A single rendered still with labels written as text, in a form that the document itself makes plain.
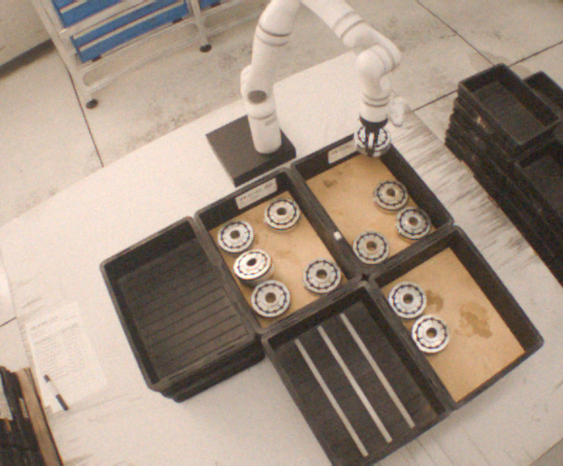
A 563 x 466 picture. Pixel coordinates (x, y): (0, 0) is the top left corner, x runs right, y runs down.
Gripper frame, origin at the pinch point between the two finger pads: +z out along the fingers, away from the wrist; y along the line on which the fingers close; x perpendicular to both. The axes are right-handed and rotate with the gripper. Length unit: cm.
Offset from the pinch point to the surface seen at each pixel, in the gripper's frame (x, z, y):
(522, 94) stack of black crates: 64, 46, -81
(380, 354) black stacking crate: 11, 17, 51
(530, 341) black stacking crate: 49, 11, 44
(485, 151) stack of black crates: 50, 62, -56
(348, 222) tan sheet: -3.4, 17.2, 15.1
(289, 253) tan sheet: -17.9, 17.2, 27.6
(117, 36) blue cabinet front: -155, 61, -112
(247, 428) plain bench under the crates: -20, 30, 76
